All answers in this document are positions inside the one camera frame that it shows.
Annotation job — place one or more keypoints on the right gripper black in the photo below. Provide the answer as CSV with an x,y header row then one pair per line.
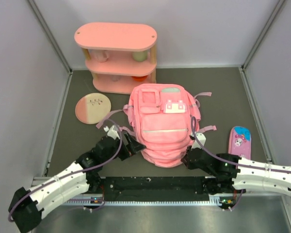
x,y
188,163

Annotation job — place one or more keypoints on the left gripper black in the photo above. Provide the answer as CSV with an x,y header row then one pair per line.
x,y
132,147

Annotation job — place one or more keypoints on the pink school backpack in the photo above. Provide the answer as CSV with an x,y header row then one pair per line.
x,y
160,115

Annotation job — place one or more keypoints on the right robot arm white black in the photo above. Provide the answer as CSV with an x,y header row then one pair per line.
x,y
232,172

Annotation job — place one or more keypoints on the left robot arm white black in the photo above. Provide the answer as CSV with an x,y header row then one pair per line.
x,y
29,207

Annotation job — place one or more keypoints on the pink pencil case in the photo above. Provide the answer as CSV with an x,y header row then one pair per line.
x,y
240,142

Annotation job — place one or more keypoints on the pink and cream plate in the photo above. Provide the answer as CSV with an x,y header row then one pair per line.
x,y
92,108

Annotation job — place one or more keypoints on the orange bowl on lower shelf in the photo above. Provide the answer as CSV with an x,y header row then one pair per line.
x,y
139,78

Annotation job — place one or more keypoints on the clear glass on lower shelf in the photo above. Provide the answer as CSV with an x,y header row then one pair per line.
x,y
116,78

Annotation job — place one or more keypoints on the pale green cup on shelf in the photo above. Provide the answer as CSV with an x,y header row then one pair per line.
x,y
139,56

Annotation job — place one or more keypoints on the pink three-tier shelf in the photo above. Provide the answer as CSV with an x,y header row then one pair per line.
x,y
120,40

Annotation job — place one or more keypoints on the pink cup on shelf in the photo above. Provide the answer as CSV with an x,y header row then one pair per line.
x,y
101,55

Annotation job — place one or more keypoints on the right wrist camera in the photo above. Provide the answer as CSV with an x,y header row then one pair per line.
x,y
202,140

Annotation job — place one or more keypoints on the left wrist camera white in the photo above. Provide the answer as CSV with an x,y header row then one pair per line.
x,y
112,132

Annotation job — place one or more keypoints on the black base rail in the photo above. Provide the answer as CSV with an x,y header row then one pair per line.
x,y
159,188

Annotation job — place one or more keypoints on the grey slotted cable duct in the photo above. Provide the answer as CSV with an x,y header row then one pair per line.
x,y
210,201

